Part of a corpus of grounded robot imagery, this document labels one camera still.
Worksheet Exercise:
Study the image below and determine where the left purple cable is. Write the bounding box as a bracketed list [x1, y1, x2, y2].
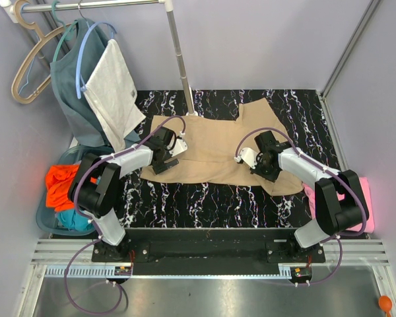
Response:
[64, 115, 187, 314]

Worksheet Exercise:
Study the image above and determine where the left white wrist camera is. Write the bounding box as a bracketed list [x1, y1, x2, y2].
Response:
[168, 133, 188, 157]

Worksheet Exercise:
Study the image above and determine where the blue plastic laundry basket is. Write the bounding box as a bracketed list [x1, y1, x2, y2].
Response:
[36, 145, 113, 236]

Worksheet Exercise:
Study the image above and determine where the beige wooden hanger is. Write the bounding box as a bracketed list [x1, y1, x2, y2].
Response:
[11, 0, 65, 104]

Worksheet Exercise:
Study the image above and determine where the green hanger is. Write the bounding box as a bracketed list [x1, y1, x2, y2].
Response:
[51, 0, 77, 62]

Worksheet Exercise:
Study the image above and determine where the light blue hanger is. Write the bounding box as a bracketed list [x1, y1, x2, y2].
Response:
[76, 21, 118, 99]

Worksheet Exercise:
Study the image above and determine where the metal clothes rack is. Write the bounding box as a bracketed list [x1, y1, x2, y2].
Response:
[0, 1, 197, 115]

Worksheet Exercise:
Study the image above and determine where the orange ball tool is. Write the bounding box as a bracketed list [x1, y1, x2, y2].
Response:
[378, 295, 393, 317]

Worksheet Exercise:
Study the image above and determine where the beige t shirt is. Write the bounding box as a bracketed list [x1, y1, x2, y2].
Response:
[141, 98, 303, 196]

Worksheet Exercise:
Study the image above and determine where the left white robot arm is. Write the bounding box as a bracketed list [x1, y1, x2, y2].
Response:
[68, 127, 187, 262]

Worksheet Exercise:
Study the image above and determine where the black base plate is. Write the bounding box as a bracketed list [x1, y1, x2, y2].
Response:
[92, 229, 325, 279]

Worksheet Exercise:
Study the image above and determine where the teal blue t shirt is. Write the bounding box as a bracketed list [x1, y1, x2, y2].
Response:
[56, 209, 94, 232]

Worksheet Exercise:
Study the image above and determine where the folded pink t shirt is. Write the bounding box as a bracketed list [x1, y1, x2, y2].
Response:
[302, 176, 376, 234]

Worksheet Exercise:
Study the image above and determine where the white hanging t shirt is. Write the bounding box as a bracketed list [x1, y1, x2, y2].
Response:
[84, 39, 145, 152]

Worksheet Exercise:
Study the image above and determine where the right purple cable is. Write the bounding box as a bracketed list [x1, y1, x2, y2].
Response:
[234, 127, 369, 288]

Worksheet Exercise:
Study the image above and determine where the orange t shirt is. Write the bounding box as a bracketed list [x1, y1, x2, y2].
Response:
[45, 164, 79, 213]

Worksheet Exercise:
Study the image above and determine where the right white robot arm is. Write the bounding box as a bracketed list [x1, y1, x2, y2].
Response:
[238, 129, 370, 262]

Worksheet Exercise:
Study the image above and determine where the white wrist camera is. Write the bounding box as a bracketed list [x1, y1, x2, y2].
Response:
[234, 147, 259, 169]
[168, 133, 188, 157]

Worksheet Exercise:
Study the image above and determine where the aluminium frame rail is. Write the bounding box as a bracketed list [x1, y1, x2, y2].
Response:
[319, 0, 382, 98]

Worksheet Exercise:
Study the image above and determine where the grey-green hanging t shirt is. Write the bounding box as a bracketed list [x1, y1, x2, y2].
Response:
[50, 18, 140, 148]

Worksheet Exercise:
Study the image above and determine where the purple cable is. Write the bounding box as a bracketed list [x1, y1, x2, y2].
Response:
[234, 127, 369, 288]
[64, 115, 187, 314]

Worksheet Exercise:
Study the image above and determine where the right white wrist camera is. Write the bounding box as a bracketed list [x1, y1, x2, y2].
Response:
[234, 147, 259, 169]

